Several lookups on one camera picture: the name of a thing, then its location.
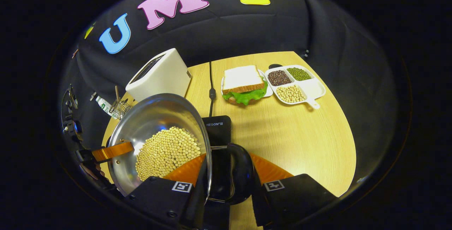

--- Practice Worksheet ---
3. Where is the sandwich with lettuce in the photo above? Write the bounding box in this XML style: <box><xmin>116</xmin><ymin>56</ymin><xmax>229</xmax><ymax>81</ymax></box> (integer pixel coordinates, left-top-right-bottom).
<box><xmin>222</xmin><ymin>65</ymin><xmax>269</xmax><ymax>106</ymax></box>

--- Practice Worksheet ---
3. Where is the white toaster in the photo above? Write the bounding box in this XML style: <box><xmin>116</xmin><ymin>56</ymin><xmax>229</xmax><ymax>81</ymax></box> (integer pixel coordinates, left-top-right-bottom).
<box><xmin>125</xmin><ymin>48</ymin><xmax>192</xmax><ymax>102</ymax></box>

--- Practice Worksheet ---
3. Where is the white drink bottle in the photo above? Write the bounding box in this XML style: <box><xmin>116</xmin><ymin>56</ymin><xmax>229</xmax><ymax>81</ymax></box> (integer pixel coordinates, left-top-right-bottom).
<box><xmin>90</xmin><ymin>92</ymin><xmax>115</xmax><ymax>118</ymax></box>

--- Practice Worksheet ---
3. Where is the wire utensil basket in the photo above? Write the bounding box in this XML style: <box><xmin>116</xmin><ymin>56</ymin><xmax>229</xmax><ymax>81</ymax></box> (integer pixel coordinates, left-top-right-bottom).
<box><xmin>109</xmin><ymin>99</ymin><xmax>132</xmax><ymax>120</ymax></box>

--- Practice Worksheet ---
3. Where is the black power cable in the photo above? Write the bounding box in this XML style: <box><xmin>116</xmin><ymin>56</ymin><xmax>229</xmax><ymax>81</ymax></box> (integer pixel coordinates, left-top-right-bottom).
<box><xmin>208</xmin><ymin>61</ymin><xmax>216</xmax><ymax>117</ymax></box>

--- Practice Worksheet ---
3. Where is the white divided bean tray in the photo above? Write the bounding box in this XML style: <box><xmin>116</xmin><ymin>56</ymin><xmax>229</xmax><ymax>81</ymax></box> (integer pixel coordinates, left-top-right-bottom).
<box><xmin>264</xmin><ymin>65</ymin><xmax>326</xmax><ymax>110</ymax></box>

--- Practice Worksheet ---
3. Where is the black induction cooktop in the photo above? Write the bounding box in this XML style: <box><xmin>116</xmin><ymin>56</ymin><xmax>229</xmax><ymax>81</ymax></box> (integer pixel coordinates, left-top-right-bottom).
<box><xmin>201</xmin><ymin>115</ymin><xmax>232</xmax><ymax>230</ymax></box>

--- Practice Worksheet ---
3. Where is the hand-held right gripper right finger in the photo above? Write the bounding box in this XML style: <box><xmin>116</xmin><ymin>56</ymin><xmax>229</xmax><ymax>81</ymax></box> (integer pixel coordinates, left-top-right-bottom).
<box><xmin>248</xmin><ymin>152</ymin><xmax>338</xmax><ymax>228</ymax></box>

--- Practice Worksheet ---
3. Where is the pile of yellow soybeans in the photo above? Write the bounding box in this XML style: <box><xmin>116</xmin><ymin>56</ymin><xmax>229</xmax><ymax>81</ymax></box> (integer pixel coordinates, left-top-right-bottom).
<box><xmin>135</xmin><ymin>127</ymin><xmax>201</xmax><ymax>182</ymax></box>

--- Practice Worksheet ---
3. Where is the steel pot with black handles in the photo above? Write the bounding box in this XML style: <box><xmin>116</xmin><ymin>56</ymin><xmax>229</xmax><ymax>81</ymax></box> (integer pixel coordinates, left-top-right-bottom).
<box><xmin>107</xmin><ymin>93</ymin><xmax>255</xmax><ymax>205</ymax></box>

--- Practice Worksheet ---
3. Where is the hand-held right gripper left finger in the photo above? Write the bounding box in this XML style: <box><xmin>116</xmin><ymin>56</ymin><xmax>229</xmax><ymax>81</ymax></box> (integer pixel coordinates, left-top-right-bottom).
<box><xmin>125</xmin><ymin>153</ymin><xmax>212</xmax><ymax>230</ymax></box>

